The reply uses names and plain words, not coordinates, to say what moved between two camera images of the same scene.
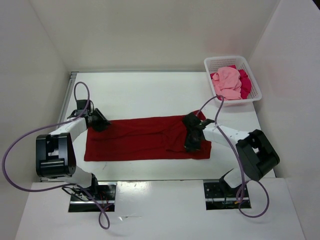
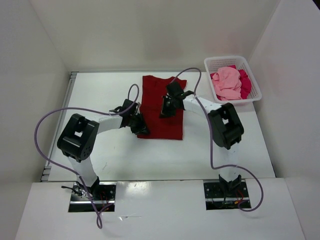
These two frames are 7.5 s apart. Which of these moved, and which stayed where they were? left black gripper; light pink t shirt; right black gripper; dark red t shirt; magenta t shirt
Moved: left black gripper; dark red t shirt; right black gripper
Stayed: light pink t shirt; magenta t shirt
